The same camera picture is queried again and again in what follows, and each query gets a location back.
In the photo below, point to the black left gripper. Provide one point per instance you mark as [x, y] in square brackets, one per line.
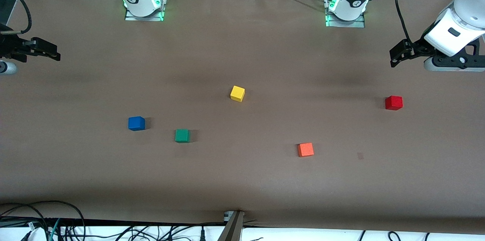
[420, 47]

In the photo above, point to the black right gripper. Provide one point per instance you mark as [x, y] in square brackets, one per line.
[11, 48]

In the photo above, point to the red block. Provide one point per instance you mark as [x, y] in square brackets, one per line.
[394, 103]

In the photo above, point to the blue block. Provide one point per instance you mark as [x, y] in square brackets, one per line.
[136, 124]

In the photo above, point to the orange block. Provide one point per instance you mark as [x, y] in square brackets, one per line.
[305, 150]

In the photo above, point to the green block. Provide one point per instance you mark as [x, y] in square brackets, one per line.
[182, 136]

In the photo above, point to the yellow block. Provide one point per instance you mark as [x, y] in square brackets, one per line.
[237, 93]

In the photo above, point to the brown tape patch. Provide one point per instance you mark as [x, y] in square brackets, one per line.
[360, 155]

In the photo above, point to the black left camera bracket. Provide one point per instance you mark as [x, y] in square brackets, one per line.
[454, 61]

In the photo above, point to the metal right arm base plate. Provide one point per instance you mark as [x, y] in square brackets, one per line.
[161, 14]

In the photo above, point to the grey metal post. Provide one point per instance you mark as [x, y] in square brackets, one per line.
[232, 229]

